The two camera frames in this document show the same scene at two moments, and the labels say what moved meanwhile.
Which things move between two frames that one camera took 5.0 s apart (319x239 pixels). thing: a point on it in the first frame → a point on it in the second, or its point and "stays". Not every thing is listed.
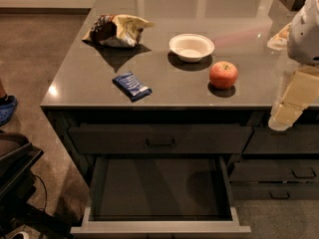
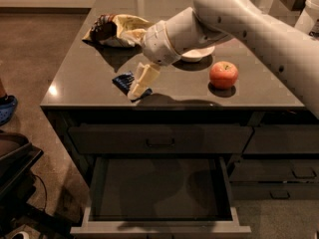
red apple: x=223 y=75 stays
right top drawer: x=296 y=139 stays
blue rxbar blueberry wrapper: x=133 y=88 stays
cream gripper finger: x=301 y=92 → x=158 y=49
